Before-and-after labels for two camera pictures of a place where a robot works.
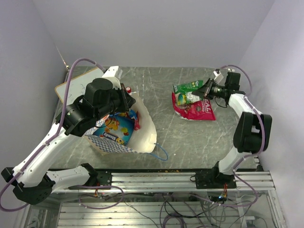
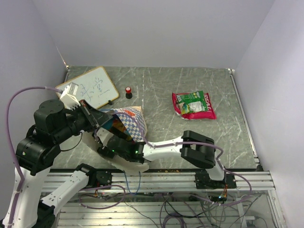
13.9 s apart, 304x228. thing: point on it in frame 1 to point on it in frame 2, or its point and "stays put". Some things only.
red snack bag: (201, 110) stays put
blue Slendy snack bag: (119, 126) stays put
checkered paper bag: (143, 140) to (132, 118)
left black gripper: (127, 100) to (95, 117)
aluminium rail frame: (160, 199) stays put
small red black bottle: (128, 89) stays put
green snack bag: (187, 87) to (193, 102)
